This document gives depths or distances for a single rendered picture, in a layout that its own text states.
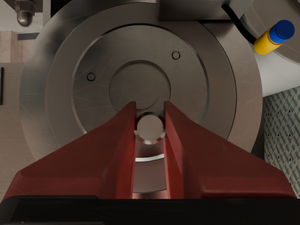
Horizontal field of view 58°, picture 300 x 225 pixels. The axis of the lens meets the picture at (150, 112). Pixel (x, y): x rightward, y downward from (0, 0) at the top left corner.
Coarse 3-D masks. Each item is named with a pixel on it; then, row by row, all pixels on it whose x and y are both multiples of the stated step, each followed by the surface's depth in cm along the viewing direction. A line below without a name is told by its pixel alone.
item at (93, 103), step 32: (128, 32) 15; (160, 32) 15; (96, 64) 14; (128, 64) 15; (160, 64) 14; (192, 64) 14; (96, 96) 14; (128, 96) 14; (160, 96) 15; (192, 96) 14
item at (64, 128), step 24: (96, 24) 16; (120, 24) 16; (168, 24) 16; (192, 24) 16; (72, 48) 16; (216, 48) 16; (48, 72) 16; (72, 72) 16; (216, 72) 16; (48, 96) 16; (216, 96) 16; (48, 120) 16; (72, 120) 16; (216, 120) 16; (144, 168) 16; (144, 192) 16
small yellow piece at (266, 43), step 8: (224, 8) 14; (232, 16) 14; (240, 24) 14; (280, 24) 11; (288, 24) 11; (240, 32) 14; (248, 32) 14; (272, 32) 11; (280, 32) 11; (288, 32) 11; (248, 40) 14; (256, 40) 13; (264, 40) 12; (272, 40) 11; (280, 40) 11; (256, 48) 13; (264, 48) 12; (272, 48) 12
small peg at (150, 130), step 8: (144, 112) 12; (152, 112) 12; (136, 120) 12; (144, 120) 11; (152, 120) 11; (160, 120) 11; (136, 128) 11; (144, 128) 11; (152, 128) 11; (160, 128) 11; (136, 136) 12; (144, 136) 11; (152, 136) 11; (160, 136) 11
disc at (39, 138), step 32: (96, 0) 17; (128, 0) 17; (64, 32) 17; (224, 32) 17; (32, 64) 16; (256, 64) 17; (32, 96) 16; (256, 96) 16; (32, 128) 16; (256, 128) 16; (160, 192) 16
